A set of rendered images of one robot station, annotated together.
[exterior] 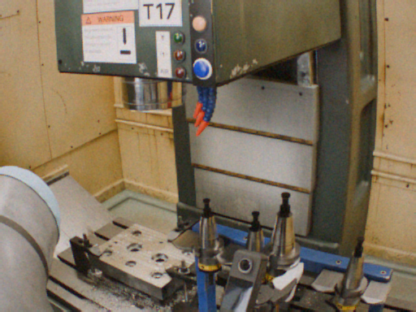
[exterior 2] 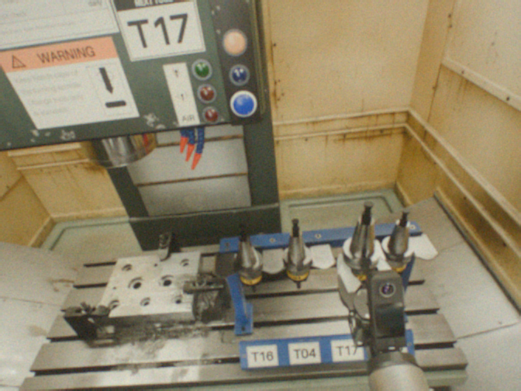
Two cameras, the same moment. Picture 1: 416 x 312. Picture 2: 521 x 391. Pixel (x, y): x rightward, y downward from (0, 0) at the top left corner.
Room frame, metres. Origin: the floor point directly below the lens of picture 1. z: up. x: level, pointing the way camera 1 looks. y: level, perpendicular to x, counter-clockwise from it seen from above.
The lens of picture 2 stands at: (0.42, 0.24, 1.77)
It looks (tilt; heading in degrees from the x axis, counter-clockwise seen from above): 38 degrees down; 329
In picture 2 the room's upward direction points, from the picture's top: 9 degrees counter-clockwise
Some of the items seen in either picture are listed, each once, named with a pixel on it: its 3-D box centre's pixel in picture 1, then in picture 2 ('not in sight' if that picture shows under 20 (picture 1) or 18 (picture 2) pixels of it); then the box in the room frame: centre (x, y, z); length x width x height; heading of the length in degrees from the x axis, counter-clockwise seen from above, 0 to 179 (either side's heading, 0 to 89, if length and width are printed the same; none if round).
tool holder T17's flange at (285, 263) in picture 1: (281, 255); (360, 253); (0.66, -0.11, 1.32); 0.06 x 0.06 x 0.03
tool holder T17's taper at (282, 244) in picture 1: (283, 231); (364, 235); (0.66, -0.11, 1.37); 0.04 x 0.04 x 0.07
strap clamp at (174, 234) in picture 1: (183, 236); (167, 249); (1.30, 0.09, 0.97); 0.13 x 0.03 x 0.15; 144
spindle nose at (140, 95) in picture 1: (153, 78); (114, 125); (1.14, 0.12, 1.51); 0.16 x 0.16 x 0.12
